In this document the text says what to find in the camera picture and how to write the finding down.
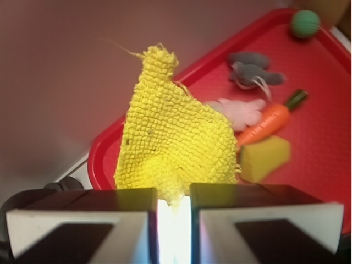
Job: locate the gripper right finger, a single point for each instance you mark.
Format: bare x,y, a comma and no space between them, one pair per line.
253,223

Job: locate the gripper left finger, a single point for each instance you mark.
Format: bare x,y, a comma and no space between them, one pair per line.
86,226

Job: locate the yellow cloth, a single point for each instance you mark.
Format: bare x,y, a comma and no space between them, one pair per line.
170,139

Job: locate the yellow sponge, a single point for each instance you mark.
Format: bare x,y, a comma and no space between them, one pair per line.
259,160

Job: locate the pink plush bunny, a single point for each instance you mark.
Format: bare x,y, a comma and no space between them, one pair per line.
240,114

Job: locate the orange toy carrot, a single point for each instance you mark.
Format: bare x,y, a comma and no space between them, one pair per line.
273,118

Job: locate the grey plush toy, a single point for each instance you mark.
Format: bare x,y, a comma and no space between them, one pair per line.
250,70

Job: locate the red plastic tray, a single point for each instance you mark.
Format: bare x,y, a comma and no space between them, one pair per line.
319,130

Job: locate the green rubber ball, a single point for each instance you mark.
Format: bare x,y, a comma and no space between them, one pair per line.
305,24

